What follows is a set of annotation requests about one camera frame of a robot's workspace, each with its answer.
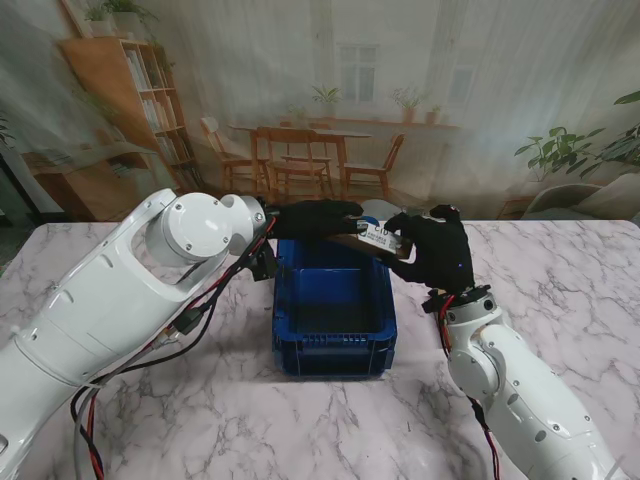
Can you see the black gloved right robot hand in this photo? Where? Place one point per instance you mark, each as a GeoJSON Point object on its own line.
{"type": "Point", "coordinates": [442, 250]}

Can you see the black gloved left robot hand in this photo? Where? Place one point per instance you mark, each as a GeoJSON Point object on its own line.
{"type": "Point", "coordinates": [315, 222]}

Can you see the small cardboard package with label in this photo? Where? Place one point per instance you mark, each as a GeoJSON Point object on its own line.
{"type": "Point", "coordinates": [372, 242]}

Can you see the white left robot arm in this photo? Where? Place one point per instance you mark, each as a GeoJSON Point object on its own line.
{"type": "Point", "coordinates": [100, 300]}

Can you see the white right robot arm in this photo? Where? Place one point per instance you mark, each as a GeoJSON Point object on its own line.
{"type": "Point", "coordinates": [520, 390]}

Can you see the blue plastic turnover box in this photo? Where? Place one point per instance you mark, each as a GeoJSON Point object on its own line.
{"type": "Point", "coordinates": [332, 315]}

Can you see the printed room scene backdrop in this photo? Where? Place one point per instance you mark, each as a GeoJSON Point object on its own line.
{"type": "Point", "coordinates": [320, 100]}

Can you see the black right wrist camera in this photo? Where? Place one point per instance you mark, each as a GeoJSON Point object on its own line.
{"type": "Point", "coordinates": [435, 302]}

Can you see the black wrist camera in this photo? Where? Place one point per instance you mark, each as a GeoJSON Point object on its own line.
{"type": "Point", "coordinates": [265, 262]}
{"type": "Point", "coordinates": [435, 302]}

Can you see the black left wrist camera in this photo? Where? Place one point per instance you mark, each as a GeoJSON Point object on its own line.
{"type": "Point", "coordinates": [265, 262]}

